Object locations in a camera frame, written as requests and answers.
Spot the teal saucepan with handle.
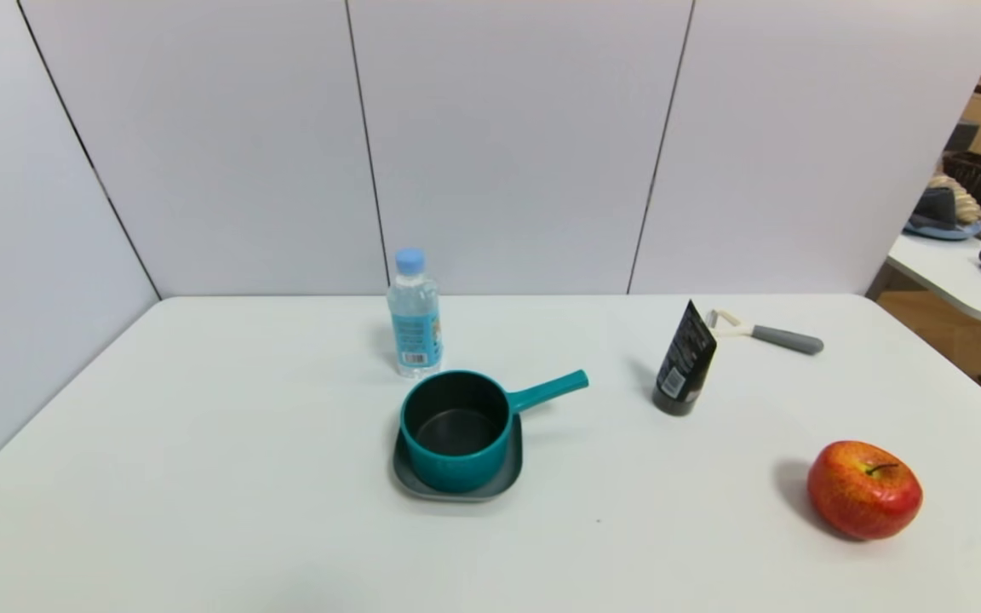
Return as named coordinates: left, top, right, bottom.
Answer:
left=399, top=369, right=590, bottom=494

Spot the grey square plastic dish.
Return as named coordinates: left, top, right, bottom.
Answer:
left=392, top=415, right=525, bottom=502

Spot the clear water bottle blue cap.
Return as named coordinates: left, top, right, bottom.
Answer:
left=387, top=248, right=443, bottom=380

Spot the black squeeze tube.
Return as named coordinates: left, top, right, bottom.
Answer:
left=652, top=300, right=719, bottom=417

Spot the red apple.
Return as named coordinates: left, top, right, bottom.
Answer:
left=807, top=440, right=924, bottom=541

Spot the grey blue hat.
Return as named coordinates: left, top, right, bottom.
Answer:
left=904, top=186, right=981, bottom=241

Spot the white side table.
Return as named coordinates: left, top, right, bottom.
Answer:
left=886, top=230, right=981, bottom=328

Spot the peeler with grey handle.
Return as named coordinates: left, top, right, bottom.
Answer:
left=705, top=309, right=824, bottom=356

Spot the beige woven rope item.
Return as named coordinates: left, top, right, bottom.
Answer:
left=927, top=175, right=981, bottom=225

